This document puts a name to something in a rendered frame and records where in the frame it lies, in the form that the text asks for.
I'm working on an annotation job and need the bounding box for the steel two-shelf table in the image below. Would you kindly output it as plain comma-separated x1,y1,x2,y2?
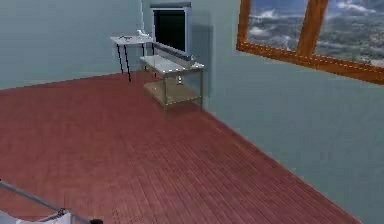
139,54,206,118

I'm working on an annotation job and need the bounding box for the black television set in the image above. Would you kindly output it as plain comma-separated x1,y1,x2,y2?
149,2,196,62

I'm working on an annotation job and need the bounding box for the white table with black legs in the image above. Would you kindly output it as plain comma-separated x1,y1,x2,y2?
110,34,157,83

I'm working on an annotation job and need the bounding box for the wooden framed window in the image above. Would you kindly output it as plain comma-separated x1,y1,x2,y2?
235,0,384,86

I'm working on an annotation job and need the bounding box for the grey metal frame furniture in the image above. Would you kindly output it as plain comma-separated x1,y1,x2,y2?
0,179,104,224

